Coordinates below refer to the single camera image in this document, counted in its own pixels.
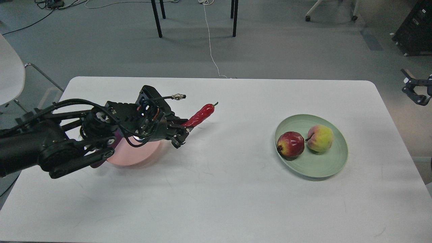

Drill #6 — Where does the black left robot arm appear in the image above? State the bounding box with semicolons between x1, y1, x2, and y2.
0;85;193;179

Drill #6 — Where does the red chili pepper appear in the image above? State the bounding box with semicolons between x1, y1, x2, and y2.
182;102;219;128

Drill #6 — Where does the green plate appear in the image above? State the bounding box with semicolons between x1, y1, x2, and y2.
274;114;349;178

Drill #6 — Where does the pink plate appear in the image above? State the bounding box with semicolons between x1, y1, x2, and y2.
107;138;162;166

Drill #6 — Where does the black table leg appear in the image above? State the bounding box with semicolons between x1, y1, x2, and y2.
150;0;166;38
230;0;239;37

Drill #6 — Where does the red pomegranate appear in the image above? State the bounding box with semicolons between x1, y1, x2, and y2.
276;131;304;157

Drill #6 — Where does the white office chair base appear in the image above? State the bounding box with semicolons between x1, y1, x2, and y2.
304;0;362;22

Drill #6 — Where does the yellow-green peach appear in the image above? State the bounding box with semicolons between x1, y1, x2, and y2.
304;125;334;152

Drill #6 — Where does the black equipment box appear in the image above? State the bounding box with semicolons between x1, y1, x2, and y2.
392;0;432;56

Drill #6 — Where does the white floor cable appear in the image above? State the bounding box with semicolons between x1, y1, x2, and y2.
197;0;233;79

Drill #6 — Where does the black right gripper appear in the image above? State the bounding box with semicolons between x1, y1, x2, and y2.
401;68;432;106

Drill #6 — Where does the black table leg right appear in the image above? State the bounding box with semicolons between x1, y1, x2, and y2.
230;0;239;37

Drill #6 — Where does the black table leg left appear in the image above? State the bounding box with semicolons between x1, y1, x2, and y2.
150;0;166;38

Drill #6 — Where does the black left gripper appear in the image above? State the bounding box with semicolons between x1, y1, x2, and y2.
131;110;194;148

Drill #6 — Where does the purple eggplant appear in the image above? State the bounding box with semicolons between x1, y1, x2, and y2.
90;130;123;168

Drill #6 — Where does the white chair seat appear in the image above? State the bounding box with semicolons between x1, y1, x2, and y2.
0;33;64;113

